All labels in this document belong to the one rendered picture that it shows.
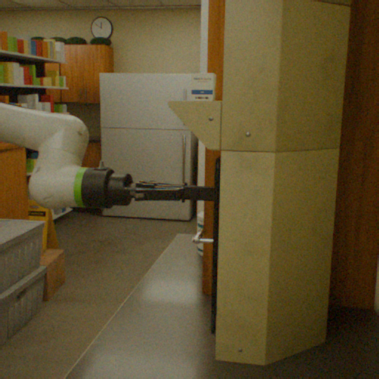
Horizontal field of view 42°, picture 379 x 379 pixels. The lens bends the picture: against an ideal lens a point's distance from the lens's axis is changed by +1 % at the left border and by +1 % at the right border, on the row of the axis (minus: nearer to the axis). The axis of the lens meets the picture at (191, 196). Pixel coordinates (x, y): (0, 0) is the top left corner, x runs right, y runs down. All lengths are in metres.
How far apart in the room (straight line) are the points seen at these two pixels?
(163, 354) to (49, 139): 0.56
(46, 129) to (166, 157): 4.93
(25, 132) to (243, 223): 0.54
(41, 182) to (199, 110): 0.39
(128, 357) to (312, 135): 0.64
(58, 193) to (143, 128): 5.02
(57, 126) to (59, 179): 0.13
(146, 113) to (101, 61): 0.99
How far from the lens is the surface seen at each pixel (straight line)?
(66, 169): 1.16
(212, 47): 1.41
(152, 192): 1.06
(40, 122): 1.21
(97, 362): 1.17
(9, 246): 3.24
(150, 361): 1.17
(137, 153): 6.19
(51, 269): 3.96
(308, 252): 1.15
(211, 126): 1.03
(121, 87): 6.21
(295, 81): 1.05
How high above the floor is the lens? 1.51
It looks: 11 degrees down
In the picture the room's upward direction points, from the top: 1 degrees clockwise
